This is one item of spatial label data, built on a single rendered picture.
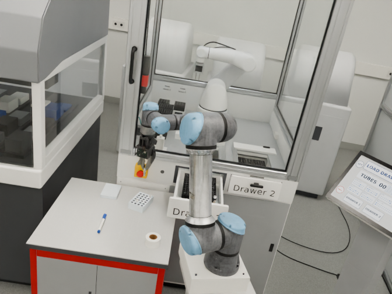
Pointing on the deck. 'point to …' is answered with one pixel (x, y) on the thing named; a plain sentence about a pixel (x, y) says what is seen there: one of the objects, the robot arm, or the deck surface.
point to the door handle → (132, 65)
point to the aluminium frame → (129, 147)
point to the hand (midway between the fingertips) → (145, 167)
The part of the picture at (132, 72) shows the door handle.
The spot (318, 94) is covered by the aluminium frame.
